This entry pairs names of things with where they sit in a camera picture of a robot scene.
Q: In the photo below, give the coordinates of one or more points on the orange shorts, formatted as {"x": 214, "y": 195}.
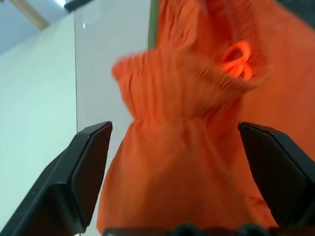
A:
{"x": 177, "y": 147}

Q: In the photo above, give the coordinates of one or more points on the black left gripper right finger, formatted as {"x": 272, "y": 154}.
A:
{"x": 285, "y": 177}

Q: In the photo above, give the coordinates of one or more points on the black box-shaped object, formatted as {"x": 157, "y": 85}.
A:
{"x": 71, "y": 4}

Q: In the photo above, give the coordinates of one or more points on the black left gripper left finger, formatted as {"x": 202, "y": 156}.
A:
{"x": 56, "y": 186}

